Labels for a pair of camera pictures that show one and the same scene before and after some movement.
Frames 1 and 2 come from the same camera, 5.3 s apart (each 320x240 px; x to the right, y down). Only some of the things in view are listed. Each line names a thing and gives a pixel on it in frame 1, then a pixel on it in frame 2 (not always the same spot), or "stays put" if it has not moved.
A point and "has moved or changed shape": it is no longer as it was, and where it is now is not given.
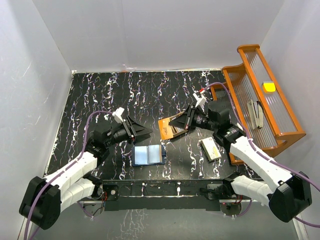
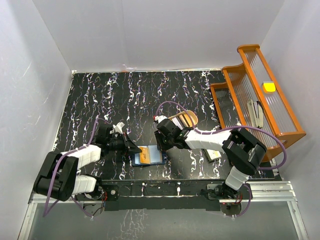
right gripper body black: [200, 120] to [166, 143]
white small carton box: [210, 148] stays put
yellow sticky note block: [270, 87] stays put
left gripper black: [136, 131] to [128, 145]
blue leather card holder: [150, 155] stays put
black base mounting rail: [163, 195] stays put
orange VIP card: [166, 130] has moved or changed shape
